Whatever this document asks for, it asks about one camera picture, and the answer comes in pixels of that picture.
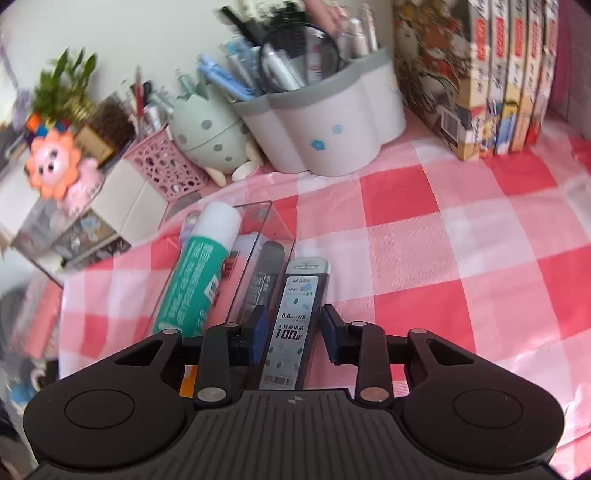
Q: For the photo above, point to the green egg pen holder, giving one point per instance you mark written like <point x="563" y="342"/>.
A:
<point x="210" y="134"/>

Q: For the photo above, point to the clear acrylic organizer tray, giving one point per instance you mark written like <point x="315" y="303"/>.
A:
<point x="259" y="217"/>

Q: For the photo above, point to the black lead tube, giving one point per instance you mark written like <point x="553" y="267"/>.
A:
<point x="264" y="278"/>

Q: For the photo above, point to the red white checkered cloth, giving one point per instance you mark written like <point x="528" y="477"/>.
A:
<point x="492" y="255"/>

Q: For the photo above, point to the white grey flower pen holder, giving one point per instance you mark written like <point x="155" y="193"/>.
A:
<point x="334" y="127"/>

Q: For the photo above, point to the pink perforated pen holder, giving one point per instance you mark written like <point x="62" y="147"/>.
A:
<point x="163" y="165"/>

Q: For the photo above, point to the comic book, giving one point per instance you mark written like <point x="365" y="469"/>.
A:
<point x="499" y="58"/>
<point x="547" y="70"/>
<point x="442" y="50"/>
<point x="515" y="74"/>
<point x="532" y="74"/>

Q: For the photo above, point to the pencil lead refill box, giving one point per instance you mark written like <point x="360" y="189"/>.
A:
<point x="288" y="355"/>

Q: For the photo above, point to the bamboo plant in pot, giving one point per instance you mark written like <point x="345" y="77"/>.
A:
<point x="61" y="93"/>

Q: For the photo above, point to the green white glue stick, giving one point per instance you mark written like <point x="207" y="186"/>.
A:
<point x="195" y="279"/>

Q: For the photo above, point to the magnifying glass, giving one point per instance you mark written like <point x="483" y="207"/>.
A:
<point x="277" y="48"/>

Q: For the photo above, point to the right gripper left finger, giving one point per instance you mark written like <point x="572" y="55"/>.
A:
<point x="226" y="357"/>

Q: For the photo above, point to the pink lion toy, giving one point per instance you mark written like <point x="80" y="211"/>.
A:
<point x="57" y="170"/>

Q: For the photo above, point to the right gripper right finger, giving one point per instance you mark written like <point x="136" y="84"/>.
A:
<point x="367" y="347"/>

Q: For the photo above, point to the colourful rubik cube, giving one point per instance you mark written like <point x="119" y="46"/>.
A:
<point x="37" y="127"/>

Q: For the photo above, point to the white drawer organizer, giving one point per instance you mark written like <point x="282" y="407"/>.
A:
<point x="126" y="211"/>

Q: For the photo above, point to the pink abacus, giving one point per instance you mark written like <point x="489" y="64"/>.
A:
<point x="568" y="96"/>

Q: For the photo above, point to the orange highlighter marker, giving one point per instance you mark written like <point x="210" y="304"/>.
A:
<point x="236" y="272"/>

